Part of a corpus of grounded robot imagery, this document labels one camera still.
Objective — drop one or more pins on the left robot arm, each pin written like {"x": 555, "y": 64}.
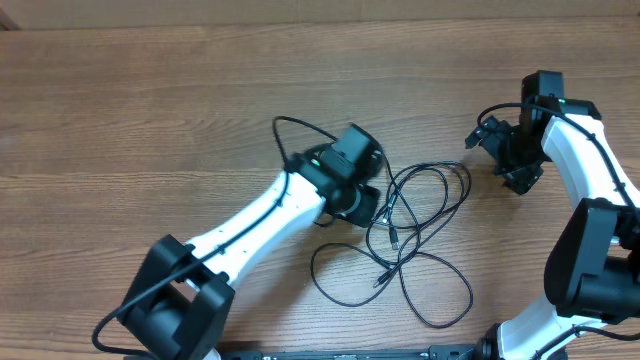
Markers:
{"x": 179, "y": 300}

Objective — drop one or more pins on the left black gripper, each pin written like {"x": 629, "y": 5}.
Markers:
{"x": 363, "y": 212}

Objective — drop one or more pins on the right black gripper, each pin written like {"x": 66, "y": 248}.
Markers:
{"x": 522, "y": 177}

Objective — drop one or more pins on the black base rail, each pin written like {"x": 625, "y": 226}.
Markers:
{"x": 434, "y": 352}

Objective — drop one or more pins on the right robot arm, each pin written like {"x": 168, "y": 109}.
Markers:
{"x": 591, "y": 277}

